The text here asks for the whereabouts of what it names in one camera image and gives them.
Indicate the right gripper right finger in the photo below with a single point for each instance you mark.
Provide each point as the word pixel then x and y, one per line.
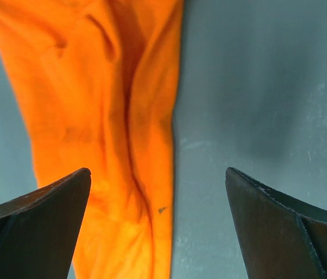
pixel 279 235

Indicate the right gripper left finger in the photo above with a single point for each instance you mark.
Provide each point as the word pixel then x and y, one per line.
pixel 39 230

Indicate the orange t shirt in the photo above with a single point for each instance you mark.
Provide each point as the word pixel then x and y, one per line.
pixel 96 83

